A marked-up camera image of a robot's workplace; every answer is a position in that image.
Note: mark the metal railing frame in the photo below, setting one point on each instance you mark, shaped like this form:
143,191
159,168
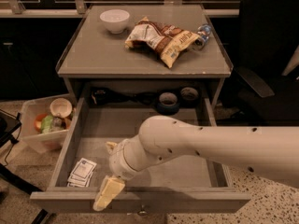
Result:
78,0

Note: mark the white ceramic bowl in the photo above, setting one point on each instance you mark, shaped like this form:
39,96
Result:
115,20

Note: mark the green apple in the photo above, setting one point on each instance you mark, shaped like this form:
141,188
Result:
46,124

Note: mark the black device with cable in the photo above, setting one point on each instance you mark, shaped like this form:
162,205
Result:
102,96

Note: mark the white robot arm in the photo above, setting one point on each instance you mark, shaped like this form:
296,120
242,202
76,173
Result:
271,152

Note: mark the red orange fruit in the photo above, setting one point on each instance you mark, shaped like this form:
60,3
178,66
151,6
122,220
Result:
38,121

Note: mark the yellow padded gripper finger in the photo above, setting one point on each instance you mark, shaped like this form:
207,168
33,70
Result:
110,188
111,147

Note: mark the grey drawer cabinet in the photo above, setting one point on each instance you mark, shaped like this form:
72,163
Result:
95,53

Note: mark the black stand frame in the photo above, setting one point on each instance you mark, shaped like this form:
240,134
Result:
16,206

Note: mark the black office chair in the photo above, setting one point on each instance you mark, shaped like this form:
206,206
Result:
264,86

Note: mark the white paper cup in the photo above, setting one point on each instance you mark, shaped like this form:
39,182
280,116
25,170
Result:
60,107

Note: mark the clear plastic bin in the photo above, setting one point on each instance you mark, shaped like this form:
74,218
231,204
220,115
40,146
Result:
42,142

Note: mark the round metal drawer knob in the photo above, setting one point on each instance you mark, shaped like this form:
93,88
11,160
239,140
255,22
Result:
142,212

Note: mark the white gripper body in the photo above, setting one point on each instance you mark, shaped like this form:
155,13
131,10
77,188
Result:
119,162

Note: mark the grey top drawer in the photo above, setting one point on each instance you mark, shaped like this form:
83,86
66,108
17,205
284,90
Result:
187,184

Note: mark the stack of white cards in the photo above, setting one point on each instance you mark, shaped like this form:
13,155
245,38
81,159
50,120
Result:
81,174

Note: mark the brown yellow chip bag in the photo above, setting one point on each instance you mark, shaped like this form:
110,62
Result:
167,40

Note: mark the blue tape roll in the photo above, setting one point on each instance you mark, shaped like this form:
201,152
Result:
168,103

